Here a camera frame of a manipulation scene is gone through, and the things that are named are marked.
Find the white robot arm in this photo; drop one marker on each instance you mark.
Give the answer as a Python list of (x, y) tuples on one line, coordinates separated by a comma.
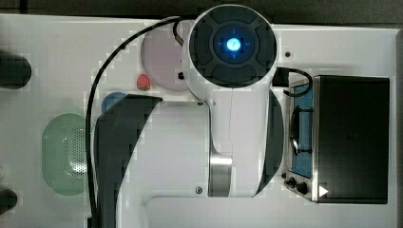
[(226, 142)]

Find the green strainer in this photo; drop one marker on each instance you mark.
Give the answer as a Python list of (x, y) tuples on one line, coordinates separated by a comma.
[(64, 154)]

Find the pink strawberry toy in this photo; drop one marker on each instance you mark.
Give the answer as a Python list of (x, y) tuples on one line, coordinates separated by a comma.
[(143, 82)]

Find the grey round plate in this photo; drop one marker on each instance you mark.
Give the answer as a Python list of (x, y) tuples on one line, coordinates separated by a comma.
[(161, 57)]

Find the blue bowl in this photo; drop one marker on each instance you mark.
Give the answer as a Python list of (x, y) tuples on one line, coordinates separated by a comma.
[(111, 99)]

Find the black toaster oven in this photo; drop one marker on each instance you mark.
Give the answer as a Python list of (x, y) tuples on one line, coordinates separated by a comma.
[(338, 140)]

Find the black round pan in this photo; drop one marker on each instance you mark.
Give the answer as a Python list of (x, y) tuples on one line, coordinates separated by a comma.
[(15, 70)]

